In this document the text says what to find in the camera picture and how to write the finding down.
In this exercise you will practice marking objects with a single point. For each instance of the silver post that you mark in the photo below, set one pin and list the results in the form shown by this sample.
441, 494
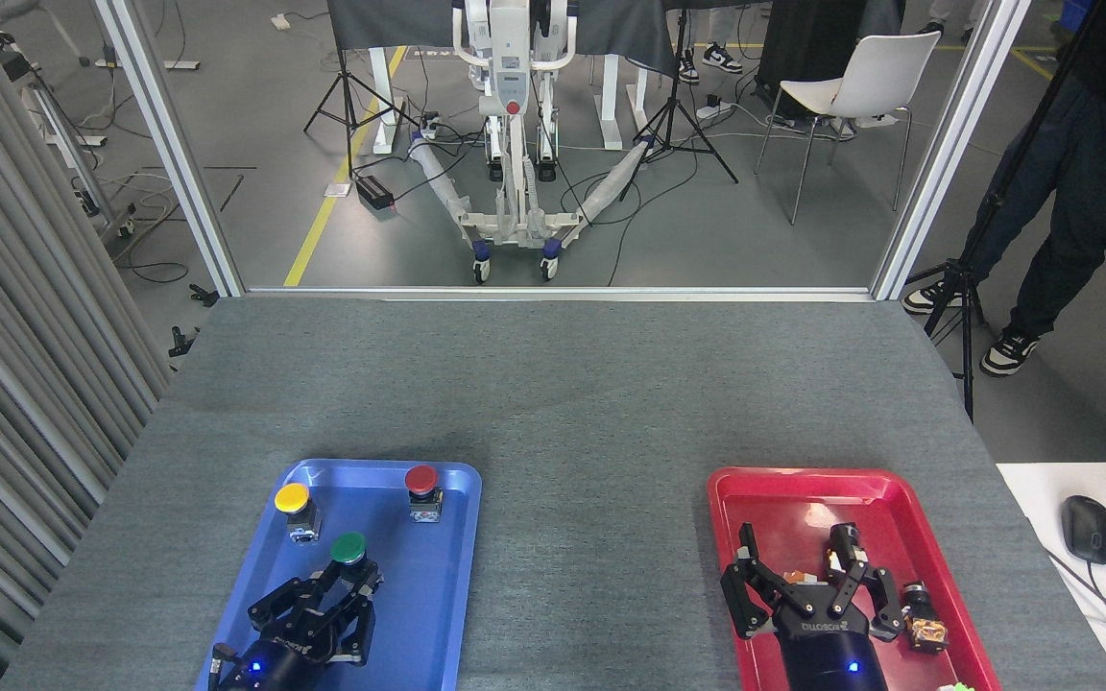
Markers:
169, 144
947, 144

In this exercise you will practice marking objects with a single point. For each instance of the red push button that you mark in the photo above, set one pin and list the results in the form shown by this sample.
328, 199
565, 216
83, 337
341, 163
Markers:
421, 478

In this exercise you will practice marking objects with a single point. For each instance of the black clamp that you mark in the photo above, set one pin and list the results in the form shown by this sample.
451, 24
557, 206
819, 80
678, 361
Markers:
181, 342
203, 295

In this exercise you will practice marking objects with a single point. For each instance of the black box on floor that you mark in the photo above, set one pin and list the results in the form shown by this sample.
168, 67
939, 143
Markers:
374, 192

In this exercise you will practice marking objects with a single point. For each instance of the black backdrop cloth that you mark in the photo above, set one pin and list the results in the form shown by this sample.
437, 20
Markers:
390, 24

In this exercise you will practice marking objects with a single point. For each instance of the grey ribbed curtain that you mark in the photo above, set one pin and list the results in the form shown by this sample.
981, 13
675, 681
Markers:
15, 384

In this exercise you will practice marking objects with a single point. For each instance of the small green and white object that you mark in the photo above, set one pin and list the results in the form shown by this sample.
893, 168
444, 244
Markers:
958, 687

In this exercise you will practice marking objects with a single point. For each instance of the green push button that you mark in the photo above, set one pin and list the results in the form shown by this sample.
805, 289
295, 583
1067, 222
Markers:
348, 547

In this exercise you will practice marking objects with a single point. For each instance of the white chair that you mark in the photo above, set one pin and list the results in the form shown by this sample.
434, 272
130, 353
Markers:
884, 72

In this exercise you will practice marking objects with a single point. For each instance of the yellow push button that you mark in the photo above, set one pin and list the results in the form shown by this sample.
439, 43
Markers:
292, 497

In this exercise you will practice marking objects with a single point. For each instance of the white power strip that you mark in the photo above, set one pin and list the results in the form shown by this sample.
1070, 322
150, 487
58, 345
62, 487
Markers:
714, 110

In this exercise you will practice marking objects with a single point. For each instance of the black switch with orange base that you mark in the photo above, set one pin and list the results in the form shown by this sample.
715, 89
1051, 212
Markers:
925, 629

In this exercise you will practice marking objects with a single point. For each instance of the blue plastic tray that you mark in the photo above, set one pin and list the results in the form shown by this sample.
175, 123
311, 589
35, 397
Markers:
419, 595

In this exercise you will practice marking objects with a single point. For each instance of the silver horizontal rail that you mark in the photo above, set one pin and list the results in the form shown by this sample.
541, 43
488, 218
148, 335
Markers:
553, 293

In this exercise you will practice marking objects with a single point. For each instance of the black computer mouse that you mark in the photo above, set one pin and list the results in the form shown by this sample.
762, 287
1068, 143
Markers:
1089, 528

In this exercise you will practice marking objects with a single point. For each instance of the red plastic tray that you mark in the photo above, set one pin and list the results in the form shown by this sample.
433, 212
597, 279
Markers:
783, 499

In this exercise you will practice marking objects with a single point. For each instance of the white stand on wheels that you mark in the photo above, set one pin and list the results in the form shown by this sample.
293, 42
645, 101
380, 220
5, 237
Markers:
512, 67

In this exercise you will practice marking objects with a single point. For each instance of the metal equipment stand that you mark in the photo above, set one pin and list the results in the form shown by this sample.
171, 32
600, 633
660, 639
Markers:
49, 115

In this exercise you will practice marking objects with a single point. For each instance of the black switch with white base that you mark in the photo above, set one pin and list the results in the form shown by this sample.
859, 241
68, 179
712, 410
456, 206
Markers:
839, 557

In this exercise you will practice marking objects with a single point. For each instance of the white and orange switch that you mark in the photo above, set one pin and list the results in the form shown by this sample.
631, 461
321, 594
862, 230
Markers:
796, 577

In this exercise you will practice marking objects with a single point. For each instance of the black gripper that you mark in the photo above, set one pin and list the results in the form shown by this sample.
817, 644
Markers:
831, 657
275, 662

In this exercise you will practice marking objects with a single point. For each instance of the tall black tripod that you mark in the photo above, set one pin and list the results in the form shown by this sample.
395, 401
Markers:
959, 278

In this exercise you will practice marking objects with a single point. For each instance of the person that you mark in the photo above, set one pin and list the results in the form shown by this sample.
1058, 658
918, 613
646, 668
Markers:
1091, 163
721, 58

